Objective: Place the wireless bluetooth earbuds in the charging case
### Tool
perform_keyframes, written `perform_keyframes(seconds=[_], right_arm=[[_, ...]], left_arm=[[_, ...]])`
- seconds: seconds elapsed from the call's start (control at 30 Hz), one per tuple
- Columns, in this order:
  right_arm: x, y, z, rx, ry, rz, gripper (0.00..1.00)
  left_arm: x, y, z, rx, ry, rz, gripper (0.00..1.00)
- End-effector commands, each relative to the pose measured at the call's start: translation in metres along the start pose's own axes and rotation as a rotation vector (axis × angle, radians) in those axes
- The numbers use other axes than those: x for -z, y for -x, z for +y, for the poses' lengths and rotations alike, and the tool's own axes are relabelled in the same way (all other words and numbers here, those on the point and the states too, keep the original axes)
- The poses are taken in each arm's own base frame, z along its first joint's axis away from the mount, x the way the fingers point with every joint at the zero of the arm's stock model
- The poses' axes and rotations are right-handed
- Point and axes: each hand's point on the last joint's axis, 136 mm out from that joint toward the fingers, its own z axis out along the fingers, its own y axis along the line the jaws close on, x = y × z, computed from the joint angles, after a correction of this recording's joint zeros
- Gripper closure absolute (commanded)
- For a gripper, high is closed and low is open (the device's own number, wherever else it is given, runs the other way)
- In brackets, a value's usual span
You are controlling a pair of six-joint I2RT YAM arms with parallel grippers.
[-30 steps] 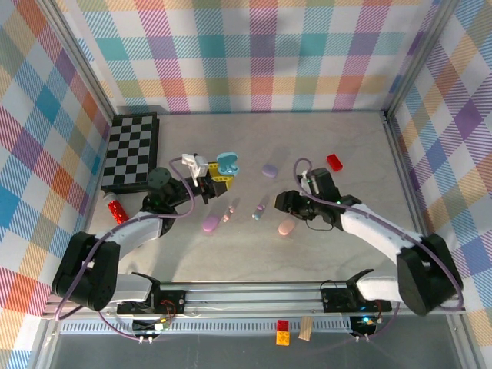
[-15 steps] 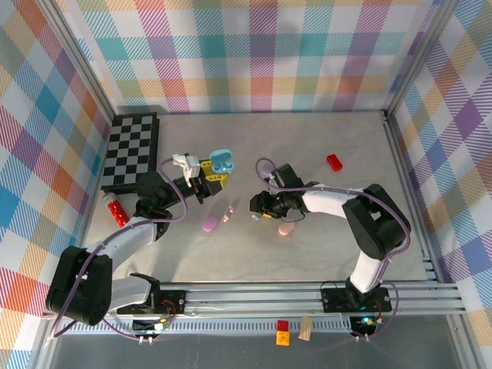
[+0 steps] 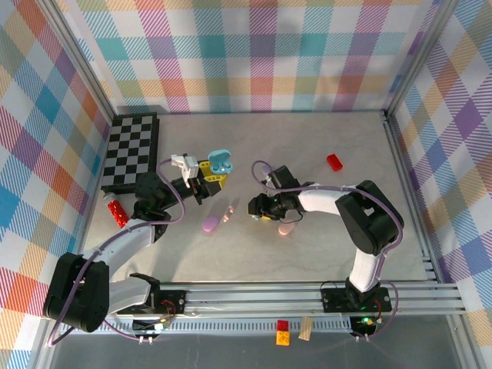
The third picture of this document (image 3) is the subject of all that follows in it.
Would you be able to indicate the blue earbud charging case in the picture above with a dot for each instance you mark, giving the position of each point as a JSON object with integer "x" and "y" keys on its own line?
{"x": 221, "y": 157}

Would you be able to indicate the pink earbud charging case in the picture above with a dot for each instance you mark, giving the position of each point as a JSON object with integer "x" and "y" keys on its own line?
{"x": 286, "y": 230}

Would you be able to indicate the mauve earbud charging case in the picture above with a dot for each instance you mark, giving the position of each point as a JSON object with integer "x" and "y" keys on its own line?
{"x": 210, "y": 225}

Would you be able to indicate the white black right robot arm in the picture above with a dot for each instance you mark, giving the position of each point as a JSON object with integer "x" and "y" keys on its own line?
{"x": 319, "y": 200}

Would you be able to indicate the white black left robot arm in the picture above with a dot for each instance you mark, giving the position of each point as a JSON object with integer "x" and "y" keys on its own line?
{"x": 127, "y": 238}

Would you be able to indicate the red glitter tube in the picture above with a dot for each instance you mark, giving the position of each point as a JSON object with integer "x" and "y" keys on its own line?
{"x": 117, "y": 211}

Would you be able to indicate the black white chessboard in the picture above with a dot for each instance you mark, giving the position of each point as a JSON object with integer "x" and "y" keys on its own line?
{"x": 128, "y": 153}

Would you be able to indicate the flat red plastic brick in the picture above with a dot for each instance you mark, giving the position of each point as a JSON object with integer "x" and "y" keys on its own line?
{"x": 334, "y": 161}

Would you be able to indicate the small red toy brick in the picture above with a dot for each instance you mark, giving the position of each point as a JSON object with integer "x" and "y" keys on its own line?
{"x": 283, "y": 325}

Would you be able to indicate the small wooden block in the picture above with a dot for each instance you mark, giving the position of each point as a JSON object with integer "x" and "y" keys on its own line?
{"x": 305, "y": 328}

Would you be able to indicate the small orange toy brick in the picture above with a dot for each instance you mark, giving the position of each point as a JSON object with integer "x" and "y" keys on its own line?
{"x": 283, "y": 338}

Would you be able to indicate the small electronics board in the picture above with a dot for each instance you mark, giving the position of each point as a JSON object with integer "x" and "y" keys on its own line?
{"x": 153, "y": 326}
{"x": 365, "y": 321}

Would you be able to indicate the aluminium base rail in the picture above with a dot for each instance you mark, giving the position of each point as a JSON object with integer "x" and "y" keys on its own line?
{"x": 250, "y": 296}

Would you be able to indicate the aluminium side rail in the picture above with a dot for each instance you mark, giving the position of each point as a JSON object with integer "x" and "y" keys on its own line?
{"x": 399, "y": 161}

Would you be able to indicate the aluminium frame post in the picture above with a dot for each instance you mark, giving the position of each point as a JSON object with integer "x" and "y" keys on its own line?
{"x": 419, "y": 57}
{"x": 77, "y": 57}

